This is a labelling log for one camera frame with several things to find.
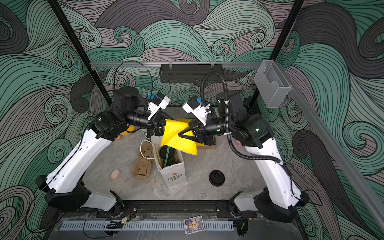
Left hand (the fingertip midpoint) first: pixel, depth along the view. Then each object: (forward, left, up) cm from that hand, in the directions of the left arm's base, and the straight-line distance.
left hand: (180, 128), depth 50 cm
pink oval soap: (-1, +39, -45) cm, 59 cm away
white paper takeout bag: (-5, +4, -31) cm, 31 cm away
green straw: (+5, +8, -32) cm, 33 cm away
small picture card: (-23, -6, -44) cm, 50 cm away
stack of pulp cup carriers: (+3, +24, -44) cm, 50 cm away
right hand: (-1, -1, -2) cm, 2 cm away
